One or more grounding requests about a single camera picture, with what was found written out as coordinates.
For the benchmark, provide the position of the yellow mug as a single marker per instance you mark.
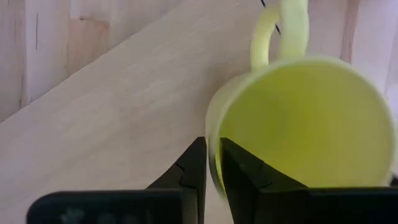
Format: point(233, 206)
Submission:
point(304, 121)

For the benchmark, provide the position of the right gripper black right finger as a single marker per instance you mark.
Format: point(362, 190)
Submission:
point(248, 193)

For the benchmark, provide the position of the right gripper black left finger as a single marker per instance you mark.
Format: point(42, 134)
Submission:
point(186, 199)

